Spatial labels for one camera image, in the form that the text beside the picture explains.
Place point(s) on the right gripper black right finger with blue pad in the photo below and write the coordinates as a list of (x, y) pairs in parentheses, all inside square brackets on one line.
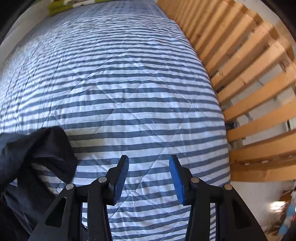
[(234, 220)]

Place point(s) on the green floral folded blanket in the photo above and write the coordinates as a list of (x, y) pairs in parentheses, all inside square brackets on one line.
[(56, 7)]

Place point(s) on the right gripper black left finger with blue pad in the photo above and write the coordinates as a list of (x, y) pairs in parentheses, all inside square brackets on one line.
[(80, 213)]

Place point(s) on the wooden slatted bed frame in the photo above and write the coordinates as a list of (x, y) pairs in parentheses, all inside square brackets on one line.
[(252, 70)]

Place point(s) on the dark navy garment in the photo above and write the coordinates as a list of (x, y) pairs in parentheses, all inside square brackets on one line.
[(24, 196)]

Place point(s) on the blue white striped quilt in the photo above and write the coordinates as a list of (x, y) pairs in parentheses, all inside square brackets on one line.
[(121, 78)]

